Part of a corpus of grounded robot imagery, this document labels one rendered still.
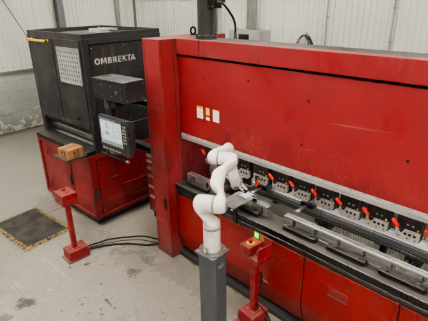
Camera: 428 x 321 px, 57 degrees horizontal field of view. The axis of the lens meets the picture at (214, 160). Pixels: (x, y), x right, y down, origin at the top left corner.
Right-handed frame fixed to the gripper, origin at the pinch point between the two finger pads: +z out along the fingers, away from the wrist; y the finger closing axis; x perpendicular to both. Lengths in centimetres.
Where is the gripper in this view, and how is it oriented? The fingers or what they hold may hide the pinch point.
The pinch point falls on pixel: (244, 190)
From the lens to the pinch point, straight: 345.5
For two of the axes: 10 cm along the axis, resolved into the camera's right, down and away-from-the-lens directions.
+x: -7.5, 6.7, 0.0
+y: -4.8, -5.4, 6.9
